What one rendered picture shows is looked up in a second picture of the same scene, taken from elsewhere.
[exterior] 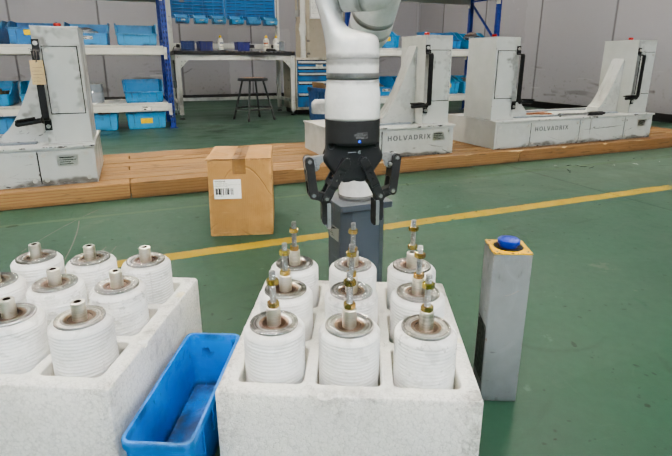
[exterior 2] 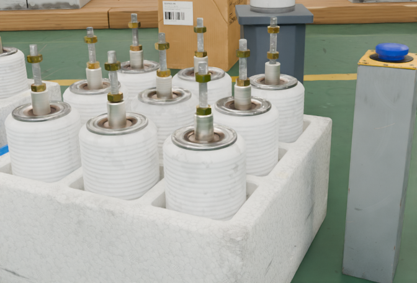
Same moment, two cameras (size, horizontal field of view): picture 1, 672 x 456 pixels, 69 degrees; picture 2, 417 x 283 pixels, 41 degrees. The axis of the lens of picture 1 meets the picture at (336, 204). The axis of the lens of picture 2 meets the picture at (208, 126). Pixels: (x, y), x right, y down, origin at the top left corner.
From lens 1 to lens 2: 42 cm
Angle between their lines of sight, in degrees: 22
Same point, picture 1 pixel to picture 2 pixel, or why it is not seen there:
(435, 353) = (193, 166)
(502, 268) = (370, 86)
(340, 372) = (91, 176)
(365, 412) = (105, 226)
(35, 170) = not seen: outside the picture
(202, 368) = not seen: hidden behind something
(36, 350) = not seen: outside the picture
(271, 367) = (23, 159)
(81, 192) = (61, 18)
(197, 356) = not seen: hidden behind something
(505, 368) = (376, 235)
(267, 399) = (9, 192)
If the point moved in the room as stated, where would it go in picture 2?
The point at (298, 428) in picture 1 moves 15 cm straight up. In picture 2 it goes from (42, 233) to (25, 120)
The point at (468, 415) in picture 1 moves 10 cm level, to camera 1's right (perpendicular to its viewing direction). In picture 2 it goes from (223, 254) to (318, 275)
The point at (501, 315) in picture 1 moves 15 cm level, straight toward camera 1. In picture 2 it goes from (369, 157) to (304, 198)
